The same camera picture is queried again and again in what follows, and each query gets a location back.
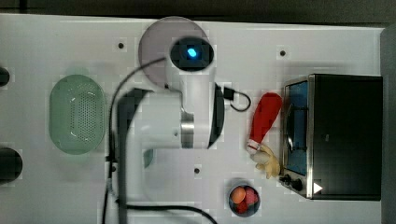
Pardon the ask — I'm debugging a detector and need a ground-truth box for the round grey plate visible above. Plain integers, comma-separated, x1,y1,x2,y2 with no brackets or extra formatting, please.
138,17,209,89

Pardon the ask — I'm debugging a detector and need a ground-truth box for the red toy strawberry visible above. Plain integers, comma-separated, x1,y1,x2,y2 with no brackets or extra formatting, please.
235,202,248,214

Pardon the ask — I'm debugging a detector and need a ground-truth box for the red ketchup bottle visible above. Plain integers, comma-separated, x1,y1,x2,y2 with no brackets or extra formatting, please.
247,92,282,155

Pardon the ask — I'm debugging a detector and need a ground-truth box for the green perforated basket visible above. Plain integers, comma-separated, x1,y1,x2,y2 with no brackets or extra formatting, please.
49,75,106,155

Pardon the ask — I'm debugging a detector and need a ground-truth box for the blue bowl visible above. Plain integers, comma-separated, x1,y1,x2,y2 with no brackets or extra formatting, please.
226,178,261,217

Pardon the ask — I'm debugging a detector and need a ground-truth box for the black cylinder post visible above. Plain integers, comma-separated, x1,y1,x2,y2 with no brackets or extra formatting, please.
0,67,10,87
0,147,22,185

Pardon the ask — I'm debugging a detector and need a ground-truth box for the pink toy fruit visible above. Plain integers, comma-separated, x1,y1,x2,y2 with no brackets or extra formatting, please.
245,187,259,205

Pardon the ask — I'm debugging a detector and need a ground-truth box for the peeled toy banana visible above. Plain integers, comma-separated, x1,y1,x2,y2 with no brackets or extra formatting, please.
251,145,280,179

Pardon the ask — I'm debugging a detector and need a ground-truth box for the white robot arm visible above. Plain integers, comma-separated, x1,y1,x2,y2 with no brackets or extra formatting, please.
112,35,224,224

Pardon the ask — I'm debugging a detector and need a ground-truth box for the orange toy fruit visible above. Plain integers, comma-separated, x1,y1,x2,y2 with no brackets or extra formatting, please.
230,187,246,203

